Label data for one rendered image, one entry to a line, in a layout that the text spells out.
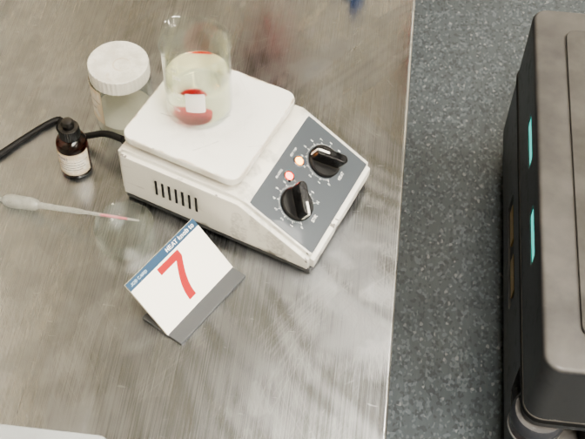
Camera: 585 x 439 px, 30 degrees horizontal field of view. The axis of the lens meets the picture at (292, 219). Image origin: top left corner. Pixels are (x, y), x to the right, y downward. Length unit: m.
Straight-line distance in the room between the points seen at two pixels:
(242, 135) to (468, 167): 1.14
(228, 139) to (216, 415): 0.24
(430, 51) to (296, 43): 1.11
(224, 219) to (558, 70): 0.89
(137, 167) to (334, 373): 0.26
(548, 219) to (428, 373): 0.38
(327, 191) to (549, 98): 0.77
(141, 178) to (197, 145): 0.07
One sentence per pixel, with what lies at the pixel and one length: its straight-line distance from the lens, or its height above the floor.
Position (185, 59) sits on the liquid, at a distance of 0.99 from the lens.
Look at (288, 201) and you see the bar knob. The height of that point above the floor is 0.81.
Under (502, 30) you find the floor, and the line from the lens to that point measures 2.35.
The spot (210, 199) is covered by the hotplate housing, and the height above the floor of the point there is 0.81.
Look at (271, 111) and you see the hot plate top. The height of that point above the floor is 0.84.
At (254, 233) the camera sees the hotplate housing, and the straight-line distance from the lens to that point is 0.98.
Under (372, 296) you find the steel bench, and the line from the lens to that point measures 0.98.
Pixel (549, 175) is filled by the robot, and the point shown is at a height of 0.36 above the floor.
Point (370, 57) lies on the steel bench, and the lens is 1.18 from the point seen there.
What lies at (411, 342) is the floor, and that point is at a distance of 1.84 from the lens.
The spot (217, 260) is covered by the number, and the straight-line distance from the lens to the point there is 0.98.
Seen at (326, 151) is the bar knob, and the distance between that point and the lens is 0.99.
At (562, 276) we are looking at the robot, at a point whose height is 0.36.
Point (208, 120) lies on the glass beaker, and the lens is 0.97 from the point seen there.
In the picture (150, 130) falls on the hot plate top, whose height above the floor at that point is 0.84.
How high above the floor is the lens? 1.57
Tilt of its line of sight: 53 degrees down
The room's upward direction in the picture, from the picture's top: 2 degrees clockwise
